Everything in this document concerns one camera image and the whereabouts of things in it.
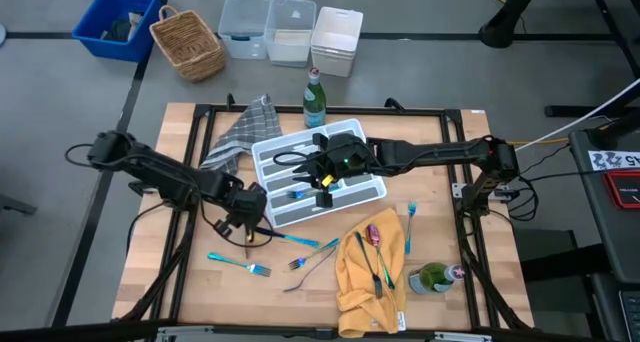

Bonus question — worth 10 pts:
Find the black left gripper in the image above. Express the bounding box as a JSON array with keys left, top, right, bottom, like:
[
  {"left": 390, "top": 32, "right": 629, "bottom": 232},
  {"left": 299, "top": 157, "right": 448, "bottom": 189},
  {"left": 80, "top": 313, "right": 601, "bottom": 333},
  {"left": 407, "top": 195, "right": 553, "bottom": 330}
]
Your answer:
[{"left": 227, "top": 181, "right": 270, "bottom": 260}]

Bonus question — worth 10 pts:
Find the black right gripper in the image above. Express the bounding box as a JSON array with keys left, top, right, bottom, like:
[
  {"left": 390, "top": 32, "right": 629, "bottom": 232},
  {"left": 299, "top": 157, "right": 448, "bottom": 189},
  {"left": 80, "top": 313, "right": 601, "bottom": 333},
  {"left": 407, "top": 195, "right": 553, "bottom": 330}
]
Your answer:
[{"left": 292, "top": 132, "right": 377, "bottom": 209}]

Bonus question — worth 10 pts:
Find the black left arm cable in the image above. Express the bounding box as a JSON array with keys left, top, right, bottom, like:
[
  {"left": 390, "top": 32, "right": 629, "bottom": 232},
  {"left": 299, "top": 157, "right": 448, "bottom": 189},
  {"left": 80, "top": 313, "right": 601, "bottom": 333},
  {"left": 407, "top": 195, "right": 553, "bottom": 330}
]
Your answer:
[{"left": 64, "top": 142, "right": 275, "bottom": 249}]

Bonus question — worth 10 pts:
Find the white cable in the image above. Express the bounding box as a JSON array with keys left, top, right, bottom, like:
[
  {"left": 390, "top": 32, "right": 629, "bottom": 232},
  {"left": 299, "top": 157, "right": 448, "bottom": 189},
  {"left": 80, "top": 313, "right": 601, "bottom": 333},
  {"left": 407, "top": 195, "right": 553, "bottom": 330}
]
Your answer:
[{"left": 514, "top": 76, "right": 640, "bottom": 153}]

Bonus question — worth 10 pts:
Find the clear plastic bin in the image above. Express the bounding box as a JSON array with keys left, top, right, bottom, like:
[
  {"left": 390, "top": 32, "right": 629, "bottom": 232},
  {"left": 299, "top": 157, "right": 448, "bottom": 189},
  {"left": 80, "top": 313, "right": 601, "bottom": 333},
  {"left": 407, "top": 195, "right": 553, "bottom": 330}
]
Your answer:
[{"left": 264, "top": 0, "right": 318, "bottom": 69}]

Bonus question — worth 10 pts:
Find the white printed label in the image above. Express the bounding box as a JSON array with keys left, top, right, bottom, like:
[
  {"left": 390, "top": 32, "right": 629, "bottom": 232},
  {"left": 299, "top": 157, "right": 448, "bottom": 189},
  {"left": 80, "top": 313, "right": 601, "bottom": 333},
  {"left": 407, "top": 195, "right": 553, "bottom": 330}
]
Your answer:
[{"left": 588, "top": 150, "right": 640, "bottom": 173}]

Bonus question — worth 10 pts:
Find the black keyboard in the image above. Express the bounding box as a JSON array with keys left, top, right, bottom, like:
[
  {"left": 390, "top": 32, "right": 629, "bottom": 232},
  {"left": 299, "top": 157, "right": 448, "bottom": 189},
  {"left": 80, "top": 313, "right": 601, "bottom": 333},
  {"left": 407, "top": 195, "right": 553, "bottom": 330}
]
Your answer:
[{"left": 618, "top": 290, "right": 640, "bottom": 341}]

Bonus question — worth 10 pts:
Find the teal fork with purple tines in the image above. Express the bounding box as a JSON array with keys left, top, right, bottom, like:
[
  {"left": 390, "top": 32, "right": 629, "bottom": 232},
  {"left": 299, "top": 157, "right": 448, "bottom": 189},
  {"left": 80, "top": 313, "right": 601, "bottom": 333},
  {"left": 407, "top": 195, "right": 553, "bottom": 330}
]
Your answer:
[{"left": 207, "top": 252, "right": 273, "bottom": 278}]

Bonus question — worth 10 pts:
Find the black stand leg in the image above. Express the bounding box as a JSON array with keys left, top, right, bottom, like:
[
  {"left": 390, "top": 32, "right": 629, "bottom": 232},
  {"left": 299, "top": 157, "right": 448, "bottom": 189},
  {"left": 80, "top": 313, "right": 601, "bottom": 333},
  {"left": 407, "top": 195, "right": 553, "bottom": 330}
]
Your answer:
[{"left": 476, "top": 0, "right": 640, "bottom": 81}]

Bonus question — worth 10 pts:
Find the black right arm base cable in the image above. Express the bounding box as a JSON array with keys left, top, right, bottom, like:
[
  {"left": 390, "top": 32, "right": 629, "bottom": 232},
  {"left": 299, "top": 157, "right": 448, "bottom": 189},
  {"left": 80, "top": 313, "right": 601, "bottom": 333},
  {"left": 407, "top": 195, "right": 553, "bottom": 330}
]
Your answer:
[{"left": 492, "top": 141, "right": 574, "bottom": 223}]

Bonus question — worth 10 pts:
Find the white cutlery tray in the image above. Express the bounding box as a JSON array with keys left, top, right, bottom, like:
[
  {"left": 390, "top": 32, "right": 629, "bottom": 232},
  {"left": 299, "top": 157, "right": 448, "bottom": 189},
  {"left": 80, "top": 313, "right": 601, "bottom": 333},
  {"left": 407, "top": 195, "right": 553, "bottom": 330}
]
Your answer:
[{"left": 251, "top": 117, "right": 389, "bottom": 229}]

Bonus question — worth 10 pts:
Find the green bottle with pink cap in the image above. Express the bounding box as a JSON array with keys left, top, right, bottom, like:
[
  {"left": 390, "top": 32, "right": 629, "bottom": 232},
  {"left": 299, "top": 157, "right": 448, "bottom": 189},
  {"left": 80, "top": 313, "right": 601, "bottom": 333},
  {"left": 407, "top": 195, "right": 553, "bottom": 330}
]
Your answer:
[{"left": 408, "top": 261, "right": 467, "bottom": 296}]

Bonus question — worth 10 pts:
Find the white plastic bin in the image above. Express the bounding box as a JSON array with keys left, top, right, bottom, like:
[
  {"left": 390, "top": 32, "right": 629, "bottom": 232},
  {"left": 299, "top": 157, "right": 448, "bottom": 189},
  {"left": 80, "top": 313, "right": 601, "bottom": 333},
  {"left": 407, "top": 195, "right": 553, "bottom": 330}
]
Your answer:
[{"left": 310, "top": 6, "right": 365, "bottom": 79}]

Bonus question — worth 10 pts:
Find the black fork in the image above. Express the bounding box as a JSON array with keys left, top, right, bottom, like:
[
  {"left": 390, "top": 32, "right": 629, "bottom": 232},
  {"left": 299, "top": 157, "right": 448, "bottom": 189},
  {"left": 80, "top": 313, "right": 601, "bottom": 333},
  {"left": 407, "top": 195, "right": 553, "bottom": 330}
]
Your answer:
[{"left": 354, "top": 231, "right": 384, "bottom": 300}]

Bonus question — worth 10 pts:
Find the blue embossed fork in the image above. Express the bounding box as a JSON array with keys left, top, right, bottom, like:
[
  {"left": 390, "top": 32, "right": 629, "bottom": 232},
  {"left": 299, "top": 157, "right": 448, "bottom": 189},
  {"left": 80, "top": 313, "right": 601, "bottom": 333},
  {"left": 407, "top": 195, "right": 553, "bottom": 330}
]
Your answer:
[{"left": 403, "top": 199, "right": 419, "bottom": 256}]

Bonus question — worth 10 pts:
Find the wicker basket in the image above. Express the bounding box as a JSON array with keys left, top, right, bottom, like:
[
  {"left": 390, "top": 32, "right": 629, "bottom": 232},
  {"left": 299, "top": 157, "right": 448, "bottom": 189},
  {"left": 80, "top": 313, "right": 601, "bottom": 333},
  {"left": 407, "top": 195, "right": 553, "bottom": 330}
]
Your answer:
[{"left": 149, "top": 4, "right": 227, "bottom": 83}]

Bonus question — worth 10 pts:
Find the clear bin with teal latches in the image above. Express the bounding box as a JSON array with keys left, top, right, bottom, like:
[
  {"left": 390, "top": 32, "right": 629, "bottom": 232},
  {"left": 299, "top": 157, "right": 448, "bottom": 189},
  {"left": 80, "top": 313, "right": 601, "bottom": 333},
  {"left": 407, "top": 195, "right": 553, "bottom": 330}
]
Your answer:
[{"left": 217, "top": 0, "right": 273, "bottom": 61}]

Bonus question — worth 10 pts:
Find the green bottle with white label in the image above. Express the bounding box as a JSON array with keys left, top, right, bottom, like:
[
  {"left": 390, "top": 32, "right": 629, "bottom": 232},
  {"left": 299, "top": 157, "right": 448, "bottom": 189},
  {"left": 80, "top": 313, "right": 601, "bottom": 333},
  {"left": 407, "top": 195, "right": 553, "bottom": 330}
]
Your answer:
[{"left": 302, "top": 66, "right": 328, "bottom": 130}]

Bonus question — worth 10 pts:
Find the grey checked cloth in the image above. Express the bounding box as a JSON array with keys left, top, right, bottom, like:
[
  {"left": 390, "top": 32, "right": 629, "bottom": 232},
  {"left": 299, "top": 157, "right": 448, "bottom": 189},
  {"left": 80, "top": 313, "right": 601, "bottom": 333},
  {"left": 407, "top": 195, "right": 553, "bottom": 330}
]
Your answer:
[{"left": 199, "top": 93, "right": 284, "bottom": 176}]

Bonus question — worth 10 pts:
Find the yellow cable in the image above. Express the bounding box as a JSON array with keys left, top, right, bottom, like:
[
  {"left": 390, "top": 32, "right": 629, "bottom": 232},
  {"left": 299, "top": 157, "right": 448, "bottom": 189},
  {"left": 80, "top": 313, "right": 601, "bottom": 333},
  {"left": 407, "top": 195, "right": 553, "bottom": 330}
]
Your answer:
[{"left": 507, "top": 137, "right": 572, "bottom": 148}]

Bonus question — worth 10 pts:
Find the red framed black device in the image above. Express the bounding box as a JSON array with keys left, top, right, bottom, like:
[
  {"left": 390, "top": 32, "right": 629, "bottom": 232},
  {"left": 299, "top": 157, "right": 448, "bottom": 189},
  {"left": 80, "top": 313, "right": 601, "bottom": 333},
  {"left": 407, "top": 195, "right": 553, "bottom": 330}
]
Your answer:
[{"left": 601, "top": 170, "right": 640, "bottom": 211}]

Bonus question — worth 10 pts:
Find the thin dark purple fork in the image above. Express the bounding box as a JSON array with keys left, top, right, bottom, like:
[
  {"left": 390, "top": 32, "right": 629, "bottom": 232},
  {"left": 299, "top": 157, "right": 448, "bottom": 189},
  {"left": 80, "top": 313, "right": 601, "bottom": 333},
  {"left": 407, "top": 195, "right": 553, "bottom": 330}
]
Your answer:
[{"left": 282, "top": 246, "right": 338, "bottom": 294}]

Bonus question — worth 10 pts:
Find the yellow terry towel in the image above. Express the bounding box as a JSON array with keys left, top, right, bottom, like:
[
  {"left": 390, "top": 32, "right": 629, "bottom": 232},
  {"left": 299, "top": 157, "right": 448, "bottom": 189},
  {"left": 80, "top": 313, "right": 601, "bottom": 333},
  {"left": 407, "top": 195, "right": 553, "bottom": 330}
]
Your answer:
[{"left": 334, "top": 207, "right": 408, "bottom": 339}]

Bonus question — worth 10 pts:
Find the teal handled iridescent fork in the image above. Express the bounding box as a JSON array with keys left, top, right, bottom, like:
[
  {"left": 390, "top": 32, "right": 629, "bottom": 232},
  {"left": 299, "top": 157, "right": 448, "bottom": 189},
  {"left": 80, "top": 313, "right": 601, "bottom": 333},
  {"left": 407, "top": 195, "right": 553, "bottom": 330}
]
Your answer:
[{"left": 288, "top": 237, "right": 341, "bottom": 272}]

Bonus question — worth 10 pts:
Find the black side desk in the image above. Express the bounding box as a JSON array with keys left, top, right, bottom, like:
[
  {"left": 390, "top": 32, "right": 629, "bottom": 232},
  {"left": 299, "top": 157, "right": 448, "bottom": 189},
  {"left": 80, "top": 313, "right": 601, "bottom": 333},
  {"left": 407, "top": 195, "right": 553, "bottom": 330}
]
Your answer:
[{"left": 568, "top": 115, "right": 640, "bottom": 286}]

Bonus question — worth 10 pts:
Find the blue plastic bin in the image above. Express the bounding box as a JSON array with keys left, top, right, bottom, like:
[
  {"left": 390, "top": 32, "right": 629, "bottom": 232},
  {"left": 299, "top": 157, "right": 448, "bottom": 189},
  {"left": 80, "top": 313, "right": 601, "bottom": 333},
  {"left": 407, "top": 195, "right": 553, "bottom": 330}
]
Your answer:
[{"left": 71, "top": 0, "right": 162, "bottom": 64}]

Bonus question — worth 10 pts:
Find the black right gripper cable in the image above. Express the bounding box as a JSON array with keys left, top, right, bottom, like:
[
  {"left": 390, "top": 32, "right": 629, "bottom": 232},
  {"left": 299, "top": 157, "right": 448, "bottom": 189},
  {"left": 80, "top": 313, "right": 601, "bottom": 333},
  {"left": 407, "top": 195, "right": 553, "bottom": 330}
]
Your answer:
[{"left": 272, "top": 150, "right": 322, "bottom": 167}]

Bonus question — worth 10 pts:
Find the purple iridescent spoon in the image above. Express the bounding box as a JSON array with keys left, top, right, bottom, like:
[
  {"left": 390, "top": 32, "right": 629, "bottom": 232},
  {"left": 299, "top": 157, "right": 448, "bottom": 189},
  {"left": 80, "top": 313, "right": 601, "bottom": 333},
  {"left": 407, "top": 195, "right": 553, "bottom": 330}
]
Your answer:
[{"left": 365, "top": 223, "right": 397, "bottom": 291}]

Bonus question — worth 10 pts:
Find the black metal table frame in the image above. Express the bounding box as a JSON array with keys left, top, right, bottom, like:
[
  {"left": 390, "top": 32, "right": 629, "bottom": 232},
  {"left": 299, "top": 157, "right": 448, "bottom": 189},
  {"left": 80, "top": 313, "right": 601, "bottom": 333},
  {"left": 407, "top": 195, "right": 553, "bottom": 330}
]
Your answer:
[{"left": 113, "top": 93, "right": 537, "bottom": 342}]

